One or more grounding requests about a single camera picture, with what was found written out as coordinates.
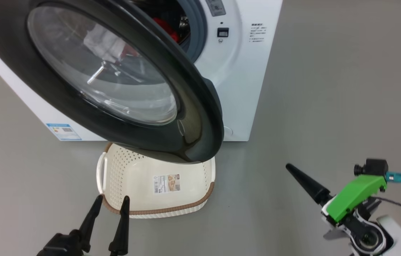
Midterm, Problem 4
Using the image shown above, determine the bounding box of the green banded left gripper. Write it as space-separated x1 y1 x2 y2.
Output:
36 194 130 256

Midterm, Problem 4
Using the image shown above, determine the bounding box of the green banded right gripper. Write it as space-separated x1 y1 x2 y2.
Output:
286 163 388 256

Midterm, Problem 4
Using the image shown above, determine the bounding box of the dark grey round washer door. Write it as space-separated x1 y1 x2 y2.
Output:
0 0 224 164

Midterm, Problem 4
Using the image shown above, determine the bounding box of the red garment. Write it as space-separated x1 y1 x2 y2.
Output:
152 17 180 43

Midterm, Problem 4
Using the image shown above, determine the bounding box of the cream plastic basket brown rim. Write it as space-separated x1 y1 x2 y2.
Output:
96 142 216 219

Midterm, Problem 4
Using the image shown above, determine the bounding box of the white front-load washing machine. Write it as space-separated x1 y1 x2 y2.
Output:
0 0 283 142

